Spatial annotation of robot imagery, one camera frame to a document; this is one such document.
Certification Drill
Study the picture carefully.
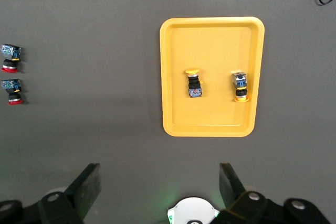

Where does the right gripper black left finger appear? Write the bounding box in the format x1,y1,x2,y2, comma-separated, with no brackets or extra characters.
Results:
0,163,102,224

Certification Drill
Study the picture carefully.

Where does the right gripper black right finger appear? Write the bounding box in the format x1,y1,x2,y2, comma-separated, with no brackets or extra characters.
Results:
209,163,332,224

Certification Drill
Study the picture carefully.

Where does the yellow mushroom push button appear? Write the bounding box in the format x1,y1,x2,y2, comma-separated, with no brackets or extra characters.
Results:
184,68,203,98
230,70,252,103

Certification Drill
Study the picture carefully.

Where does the red mushroom push button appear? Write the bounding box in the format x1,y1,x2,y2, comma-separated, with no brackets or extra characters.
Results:
0,44,22,74
0,78,24,106

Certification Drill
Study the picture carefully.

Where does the yellow plastic tray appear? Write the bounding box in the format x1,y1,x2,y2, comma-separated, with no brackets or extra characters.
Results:
159,16,265,138

